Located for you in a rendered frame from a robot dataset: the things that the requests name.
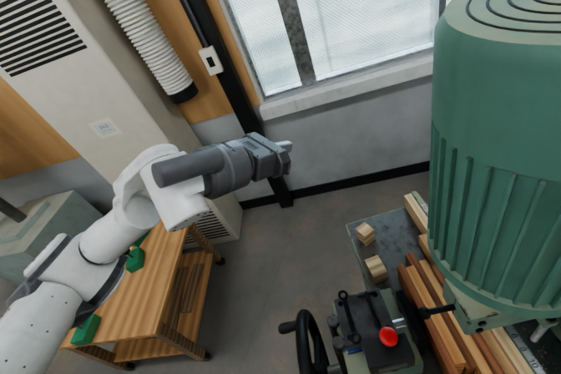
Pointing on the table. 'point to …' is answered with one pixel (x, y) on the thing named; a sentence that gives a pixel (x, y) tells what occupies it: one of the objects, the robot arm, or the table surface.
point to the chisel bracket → (476, 312)
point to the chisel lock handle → (434, 310)
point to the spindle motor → (499, 142)
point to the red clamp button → (388, 336)
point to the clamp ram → (409, 321)
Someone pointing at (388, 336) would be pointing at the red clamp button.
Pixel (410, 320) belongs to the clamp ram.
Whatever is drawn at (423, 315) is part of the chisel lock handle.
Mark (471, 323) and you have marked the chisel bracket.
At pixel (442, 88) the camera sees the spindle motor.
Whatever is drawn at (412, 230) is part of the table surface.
